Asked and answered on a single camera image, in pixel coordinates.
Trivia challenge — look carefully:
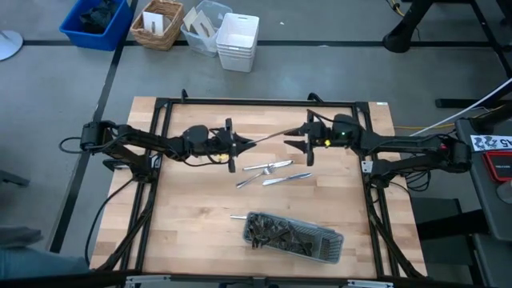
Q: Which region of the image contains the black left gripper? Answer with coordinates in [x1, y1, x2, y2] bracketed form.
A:
[182, 118, 258, 174]

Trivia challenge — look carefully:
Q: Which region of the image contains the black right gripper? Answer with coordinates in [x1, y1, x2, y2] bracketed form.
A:
[282, 110, 363, 167]

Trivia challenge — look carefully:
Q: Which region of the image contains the grey plastic cutlery basket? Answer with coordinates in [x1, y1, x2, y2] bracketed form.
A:
[242, 210, 345, 265]

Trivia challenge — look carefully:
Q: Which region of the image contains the white plastic bin stack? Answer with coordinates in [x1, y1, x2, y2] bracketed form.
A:
[215, 12, 261, 74]

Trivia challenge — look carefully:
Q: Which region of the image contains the clear plastic bin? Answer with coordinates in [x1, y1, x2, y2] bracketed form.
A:
[180, 0, 234, 58]

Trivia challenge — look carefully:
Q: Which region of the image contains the wicker basket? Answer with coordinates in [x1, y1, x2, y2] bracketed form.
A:
[130, 0, 186, 52]

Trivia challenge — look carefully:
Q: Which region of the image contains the black stand foot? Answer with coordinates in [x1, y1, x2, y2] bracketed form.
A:
[382, 0, 436, 54]

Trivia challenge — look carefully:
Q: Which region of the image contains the white card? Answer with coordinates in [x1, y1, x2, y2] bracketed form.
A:
[142, 10, 166, 37]

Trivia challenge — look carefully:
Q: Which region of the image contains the blue plastic bin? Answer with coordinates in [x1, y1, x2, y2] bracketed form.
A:
[58, 0, 135, 52]

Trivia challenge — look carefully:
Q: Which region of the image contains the white number label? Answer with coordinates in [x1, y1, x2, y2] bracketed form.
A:
[470, 134, 512, 153]

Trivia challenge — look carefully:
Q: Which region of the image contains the black cloth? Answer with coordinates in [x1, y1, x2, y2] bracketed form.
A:
[78, 0, 120, 35]

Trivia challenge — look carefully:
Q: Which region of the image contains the red flat device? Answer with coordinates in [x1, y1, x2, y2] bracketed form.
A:
[482, 150, 512, 183]

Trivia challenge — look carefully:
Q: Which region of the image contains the dark grey side desk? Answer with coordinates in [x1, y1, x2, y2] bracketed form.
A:
[454, 104, 512, 242]

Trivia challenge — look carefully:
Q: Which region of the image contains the clear round object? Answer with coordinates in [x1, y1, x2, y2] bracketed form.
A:
[496, 178, 512, 206]

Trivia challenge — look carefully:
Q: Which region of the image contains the person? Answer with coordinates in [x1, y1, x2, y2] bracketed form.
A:
[0, 226, 91, 281]

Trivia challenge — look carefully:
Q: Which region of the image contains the round white floor base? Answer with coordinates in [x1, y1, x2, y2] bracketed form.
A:
[0, 29, 25, 62]

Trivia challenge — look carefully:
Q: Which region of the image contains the black aluminium table frame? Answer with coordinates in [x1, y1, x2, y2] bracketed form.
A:
[90, 88, 426, 281]

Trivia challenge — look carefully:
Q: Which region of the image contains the black desk leg frame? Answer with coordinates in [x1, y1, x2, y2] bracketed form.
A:
[434, 0, 512, 110]

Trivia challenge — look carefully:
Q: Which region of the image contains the black power cable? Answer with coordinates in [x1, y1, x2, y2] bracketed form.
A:
[84, 178, 137, 267]

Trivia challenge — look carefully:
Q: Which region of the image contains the white cable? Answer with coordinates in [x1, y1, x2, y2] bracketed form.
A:
[407, 77, 512, 137]

